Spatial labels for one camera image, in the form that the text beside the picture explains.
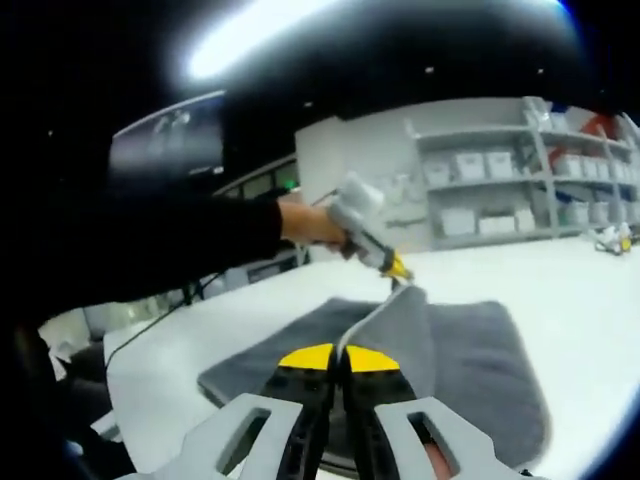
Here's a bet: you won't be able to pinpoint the grey towel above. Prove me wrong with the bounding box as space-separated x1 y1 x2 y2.
197 284 552 469

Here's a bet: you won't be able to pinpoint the grey metal shelf unit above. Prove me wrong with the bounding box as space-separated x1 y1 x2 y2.
404 97 640 252

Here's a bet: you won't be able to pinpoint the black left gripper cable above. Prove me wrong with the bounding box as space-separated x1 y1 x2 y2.
102 272 224 384

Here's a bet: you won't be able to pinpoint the idle white yellow gripper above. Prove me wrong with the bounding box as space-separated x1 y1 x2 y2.
592 223 635 257

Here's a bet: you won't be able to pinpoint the long ceiling light strip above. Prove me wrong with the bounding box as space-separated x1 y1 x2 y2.
185 0 566 82

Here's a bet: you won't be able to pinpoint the dark hanging screen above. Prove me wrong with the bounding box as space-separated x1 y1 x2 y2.
109 89 227 177

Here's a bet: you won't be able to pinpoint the person's left hand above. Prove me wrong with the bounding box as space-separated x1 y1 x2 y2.
279 199 349 251

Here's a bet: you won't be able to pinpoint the rows of white storage bins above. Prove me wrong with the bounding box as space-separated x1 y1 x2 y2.
422 107 640 237

